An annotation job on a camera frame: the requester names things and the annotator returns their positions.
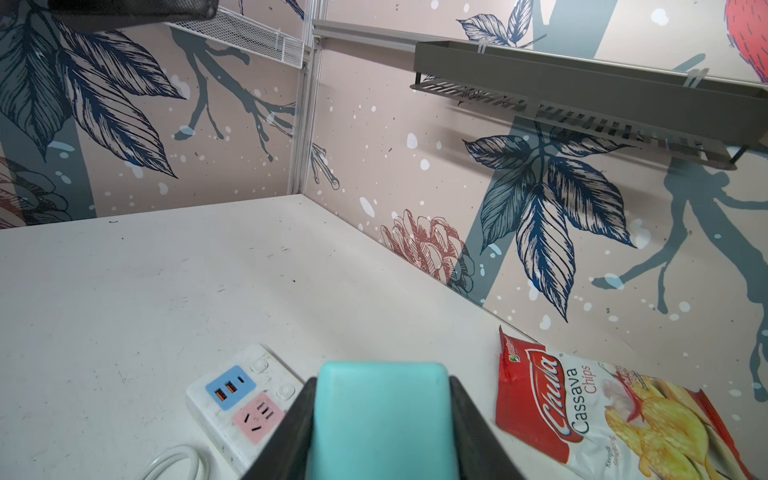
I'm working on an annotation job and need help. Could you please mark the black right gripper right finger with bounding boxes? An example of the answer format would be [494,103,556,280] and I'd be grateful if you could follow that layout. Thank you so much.
[449,376,525,480]

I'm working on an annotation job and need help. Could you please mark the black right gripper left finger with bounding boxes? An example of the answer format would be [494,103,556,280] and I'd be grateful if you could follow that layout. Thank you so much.
[241,377,317,480]

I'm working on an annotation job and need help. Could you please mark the white long power strip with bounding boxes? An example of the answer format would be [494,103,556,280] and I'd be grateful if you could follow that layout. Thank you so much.
[185,344,304,476]

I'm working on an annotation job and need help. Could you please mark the teal usb charger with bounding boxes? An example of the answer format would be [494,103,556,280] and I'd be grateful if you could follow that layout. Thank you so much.
[307,362,460,479]

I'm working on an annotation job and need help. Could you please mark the red cassava chips bag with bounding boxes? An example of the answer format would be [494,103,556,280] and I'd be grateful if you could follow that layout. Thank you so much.
[495,334,752,479]

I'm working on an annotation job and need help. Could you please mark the white blue socket cable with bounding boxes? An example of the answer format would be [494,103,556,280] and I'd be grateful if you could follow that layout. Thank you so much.
[139,444,211,480]

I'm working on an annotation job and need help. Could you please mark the black hanging wire basket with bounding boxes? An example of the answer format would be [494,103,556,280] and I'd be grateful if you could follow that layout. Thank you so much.
[412,40,767,170]

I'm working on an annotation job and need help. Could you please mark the white wire mesh shelf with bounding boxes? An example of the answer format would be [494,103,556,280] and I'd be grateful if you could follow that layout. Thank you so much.
[167,7,304,69]

